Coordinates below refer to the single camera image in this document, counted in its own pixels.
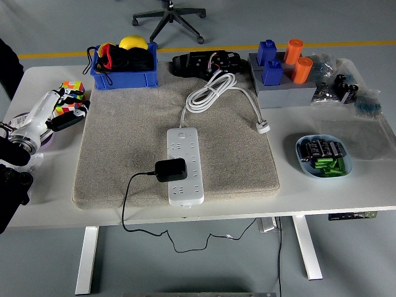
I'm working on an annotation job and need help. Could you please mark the clear bag of silver screws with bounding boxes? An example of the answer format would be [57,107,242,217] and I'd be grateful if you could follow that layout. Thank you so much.
[310,80,338,106]

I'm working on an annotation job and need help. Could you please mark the colourful puzzle cube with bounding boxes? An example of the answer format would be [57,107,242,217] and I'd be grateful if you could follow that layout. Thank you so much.
[54,80,86,116]

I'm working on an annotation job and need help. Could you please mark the white table leg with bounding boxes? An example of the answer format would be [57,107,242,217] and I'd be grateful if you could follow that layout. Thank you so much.
[75,226,100,296]
[292,215,324,281]

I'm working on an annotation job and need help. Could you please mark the clear bag of black capacitors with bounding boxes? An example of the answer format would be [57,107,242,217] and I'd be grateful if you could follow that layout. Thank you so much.
[333,73,360,105]

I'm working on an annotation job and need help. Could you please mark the orange cylinder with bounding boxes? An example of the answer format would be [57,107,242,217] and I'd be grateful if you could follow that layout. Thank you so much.
[283,38,304,66]
[290,56,314,85]

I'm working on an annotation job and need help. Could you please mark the blue plastic bin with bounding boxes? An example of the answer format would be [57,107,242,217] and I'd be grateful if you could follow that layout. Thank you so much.
[90,42,159,91]

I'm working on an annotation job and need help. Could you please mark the yellow ball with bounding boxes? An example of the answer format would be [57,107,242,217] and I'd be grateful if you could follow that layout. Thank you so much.
[118,35,149,51]

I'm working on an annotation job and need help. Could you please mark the grey-brown fabric mat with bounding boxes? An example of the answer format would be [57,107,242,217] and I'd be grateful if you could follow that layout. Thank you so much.
[72,61,281,210]

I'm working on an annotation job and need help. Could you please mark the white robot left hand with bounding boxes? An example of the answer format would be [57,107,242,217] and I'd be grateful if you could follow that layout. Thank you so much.
[14,87,91,144]

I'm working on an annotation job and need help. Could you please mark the blue peg block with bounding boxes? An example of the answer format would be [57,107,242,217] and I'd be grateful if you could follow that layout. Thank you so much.
[262,58,284,87]
[256,39,278,66]

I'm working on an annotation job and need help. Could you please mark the black drawstring pouch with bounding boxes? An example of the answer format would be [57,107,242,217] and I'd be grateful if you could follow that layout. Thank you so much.
[82,45,155,87]

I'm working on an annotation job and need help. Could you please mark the black electronic device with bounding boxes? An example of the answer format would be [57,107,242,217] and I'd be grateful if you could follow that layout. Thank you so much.
[169,49,242,78]

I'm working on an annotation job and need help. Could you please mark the black fabric object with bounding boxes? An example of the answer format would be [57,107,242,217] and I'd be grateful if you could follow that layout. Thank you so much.
[0,38,25,100]

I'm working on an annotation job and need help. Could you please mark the black table control box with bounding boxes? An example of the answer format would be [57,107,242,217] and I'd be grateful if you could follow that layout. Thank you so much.
[328,211,378,222]

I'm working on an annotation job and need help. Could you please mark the large empty clear bag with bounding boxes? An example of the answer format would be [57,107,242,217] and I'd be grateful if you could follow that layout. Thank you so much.
[314,116,396,161]

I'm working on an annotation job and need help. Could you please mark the red yellow fabric item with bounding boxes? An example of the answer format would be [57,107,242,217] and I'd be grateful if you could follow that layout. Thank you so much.
[98,42,118,71]

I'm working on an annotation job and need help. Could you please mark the clear bag of blue parts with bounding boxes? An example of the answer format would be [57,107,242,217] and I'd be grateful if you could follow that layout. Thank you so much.
[309,53,338,83]
[354,88,383,120]

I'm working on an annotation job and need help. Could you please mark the crumpled clear plastic bag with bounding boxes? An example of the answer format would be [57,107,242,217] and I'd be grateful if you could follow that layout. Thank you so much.
[26,153,45,173]

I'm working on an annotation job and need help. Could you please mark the black batteries pile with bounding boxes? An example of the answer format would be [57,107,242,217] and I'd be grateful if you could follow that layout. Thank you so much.
[297,138,346,163]

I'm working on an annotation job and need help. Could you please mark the grey peg block base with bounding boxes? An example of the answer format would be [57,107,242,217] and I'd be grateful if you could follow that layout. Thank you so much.
[247,51,318,110]

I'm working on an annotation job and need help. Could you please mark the black office chair base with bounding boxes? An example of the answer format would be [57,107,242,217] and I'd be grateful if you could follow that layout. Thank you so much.
[132,0,207,45]

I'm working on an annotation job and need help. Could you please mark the green batteries pile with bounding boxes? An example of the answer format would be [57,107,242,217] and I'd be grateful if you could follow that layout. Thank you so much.
[314,157,347,178]

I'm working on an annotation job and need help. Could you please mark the black power adapter with cord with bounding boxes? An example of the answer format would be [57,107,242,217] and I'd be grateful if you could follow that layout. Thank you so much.
[121,158,257,254]

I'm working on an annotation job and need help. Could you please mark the white power strip with cord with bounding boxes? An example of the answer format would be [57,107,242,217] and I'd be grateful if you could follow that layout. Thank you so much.
[166,69,272,210]

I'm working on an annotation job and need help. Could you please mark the thin black hanging cable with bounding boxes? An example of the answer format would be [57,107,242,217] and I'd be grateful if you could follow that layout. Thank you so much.
[277,216,283,297]

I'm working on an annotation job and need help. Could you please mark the silver metal bracket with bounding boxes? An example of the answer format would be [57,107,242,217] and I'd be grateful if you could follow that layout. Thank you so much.
[256,217,278,233]

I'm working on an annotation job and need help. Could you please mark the light blue dish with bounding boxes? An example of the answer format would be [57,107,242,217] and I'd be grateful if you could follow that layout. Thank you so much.
[295,134,354,179]

